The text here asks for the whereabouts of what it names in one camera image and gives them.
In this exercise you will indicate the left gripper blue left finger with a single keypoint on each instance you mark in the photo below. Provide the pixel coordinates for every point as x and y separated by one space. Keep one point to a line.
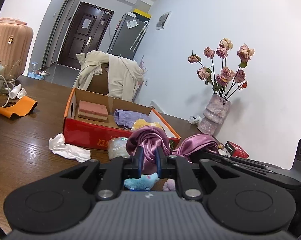
138 162

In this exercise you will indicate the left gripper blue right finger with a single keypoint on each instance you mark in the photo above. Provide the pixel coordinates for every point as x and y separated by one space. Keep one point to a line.
160 160

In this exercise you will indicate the purple satin cloth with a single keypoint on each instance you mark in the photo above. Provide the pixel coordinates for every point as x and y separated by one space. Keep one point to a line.
149 138

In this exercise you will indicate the lavender knitted cloth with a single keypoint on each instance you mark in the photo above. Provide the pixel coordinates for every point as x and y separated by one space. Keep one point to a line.
126 119

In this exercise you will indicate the white cloth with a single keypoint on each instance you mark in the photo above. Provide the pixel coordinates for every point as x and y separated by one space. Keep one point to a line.
58 146

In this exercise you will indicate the clear plastic bag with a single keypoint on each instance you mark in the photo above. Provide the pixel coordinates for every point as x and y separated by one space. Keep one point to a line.
117 148

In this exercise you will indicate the blue plush toy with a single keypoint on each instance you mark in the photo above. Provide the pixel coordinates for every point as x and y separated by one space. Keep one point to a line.
144 183

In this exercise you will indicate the yellow plush toy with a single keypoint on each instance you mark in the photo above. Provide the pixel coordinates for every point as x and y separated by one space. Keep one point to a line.
141 123

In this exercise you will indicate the small purple plush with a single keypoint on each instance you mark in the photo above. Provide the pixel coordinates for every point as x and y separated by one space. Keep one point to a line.
169 185

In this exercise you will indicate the orange cardboard box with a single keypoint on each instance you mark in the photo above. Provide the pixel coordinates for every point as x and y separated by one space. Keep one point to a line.
96 134

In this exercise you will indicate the white small bottle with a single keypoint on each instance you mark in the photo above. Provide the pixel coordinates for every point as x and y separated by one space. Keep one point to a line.
195 119

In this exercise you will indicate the pink sponge block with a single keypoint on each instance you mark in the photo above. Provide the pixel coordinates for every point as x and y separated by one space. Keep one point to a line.
92 111

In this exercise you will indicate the red small box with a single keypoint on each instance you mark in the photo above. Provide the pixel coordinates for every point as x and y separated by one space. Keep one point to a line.
236 150

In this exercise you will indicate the purple ceramic vase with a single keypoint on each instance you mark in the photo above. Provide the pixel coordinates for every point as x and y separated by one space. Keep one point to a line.
214 114

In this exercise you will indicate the beige jacket on chair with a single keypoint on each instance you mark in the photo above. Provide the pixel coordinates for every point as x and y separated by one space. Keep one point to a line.
124 75

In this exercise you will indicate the brown wooden chair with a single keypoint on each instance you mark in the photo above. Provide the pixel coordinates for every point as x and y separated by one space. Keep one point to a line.
99 83

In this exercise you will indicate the dried pink rose bouquet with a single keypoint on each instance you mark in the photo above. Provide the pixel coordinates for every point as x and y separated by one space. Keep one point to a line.
225 81

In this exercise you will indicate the orange cloth pouch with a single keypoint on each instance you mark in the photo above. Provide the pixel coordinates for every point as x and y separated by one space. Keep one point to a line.
21 108

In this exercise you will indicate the grey refrigerator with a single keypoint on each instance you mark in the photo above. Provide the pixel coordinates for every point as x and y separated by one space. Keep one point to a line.
128 35

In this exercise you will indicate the blue pet feeder stand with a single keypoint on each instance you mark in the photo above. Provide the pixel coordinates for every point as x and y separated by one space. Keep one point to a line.
36 72

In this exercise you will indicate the dark brown entrance door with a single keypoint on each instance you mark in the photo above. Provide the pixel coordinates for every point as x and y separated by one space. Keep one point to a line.
85 33

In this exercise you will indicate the white spray bottle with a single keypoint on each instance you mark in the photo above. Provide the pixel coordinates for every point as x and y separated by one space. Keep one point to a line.
17 92

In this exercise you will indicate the yellow box on refrigerator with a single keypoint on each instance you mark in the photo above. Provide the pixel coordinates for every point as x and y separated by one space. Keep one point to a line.
142 13

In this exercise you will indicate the clear glass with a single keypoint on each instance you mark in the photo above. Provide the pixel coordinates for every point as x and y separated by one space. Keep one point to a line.
10 70

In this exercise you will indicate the pink suitcase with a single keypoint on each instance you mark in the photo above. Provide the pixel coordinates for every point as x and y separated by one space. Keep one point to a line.
15 40

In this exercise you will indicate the wall electrical panel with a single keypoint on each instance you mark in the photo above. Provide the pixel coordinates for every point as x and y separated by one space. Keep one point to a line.
162 21

